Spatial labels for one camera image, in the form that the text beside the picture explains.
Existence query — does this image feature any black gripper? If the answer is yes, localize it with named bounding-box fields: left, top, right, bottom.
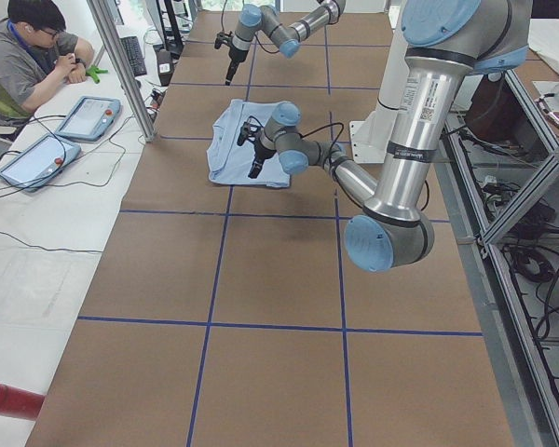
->
left=225, top=47, right=247, bottom=86
left=248, top=141, right=276, bottom=179

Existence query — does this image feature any light blue polo shirt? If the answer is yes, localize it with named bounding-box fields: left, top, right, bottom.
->
left=207, top=99, right=291, bottom=188

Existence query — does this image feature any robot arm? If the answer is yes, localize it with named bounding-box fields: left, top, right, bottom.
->
left=239, top=1, right=532, bottom=272
left=214, top=0, right=346, bottom=86

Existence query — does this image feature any black keyboard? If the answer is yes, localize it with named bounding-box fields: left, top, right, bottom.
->
left=120, top=36, right=147, bottom=77

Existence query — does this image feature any green plastic object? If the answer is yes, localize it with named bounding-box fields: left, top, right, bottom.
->
left=86, top=65, right=109, bottom=84

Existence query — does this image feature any far blue teach pendant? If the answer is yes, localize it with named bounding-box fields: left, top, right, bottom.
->
left=54, top=96, right=121, bottom=142

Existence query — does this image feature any blue teach pendant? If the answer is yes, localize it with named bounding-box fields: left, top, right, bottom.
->
left=54, top=96, right=121, bottom=142
left=0, top=134, right=81, bottom=191

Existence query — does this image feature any near blue teach pendant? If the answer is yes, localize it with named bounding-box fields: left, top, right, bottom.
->
left=0, top=134, right=81, bottom=191

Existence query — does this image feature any seated person grey shirt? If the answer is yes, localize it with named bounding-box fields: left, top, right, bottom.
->
left=0, top=1, right=94, bottom=129

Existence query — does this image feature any red cylinder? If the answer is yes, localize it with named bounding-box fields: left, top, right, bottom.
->
left=0, top=383, right=45, bottom=421

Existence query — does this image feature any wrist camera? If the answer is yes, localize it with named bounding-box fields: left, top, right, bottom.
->
left=237, top=115, right=264, bottom=146
left=214, top=31, right=233, bottom=49

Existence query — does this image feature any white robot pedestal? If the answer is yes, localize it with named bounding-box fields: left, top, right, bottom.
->
left=350, top=24, right=409, bottom=164

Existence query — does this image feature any aluminium frame post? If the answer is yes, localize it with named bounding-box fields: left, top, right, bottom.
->
left=87, top=0, right=156, bottom=142

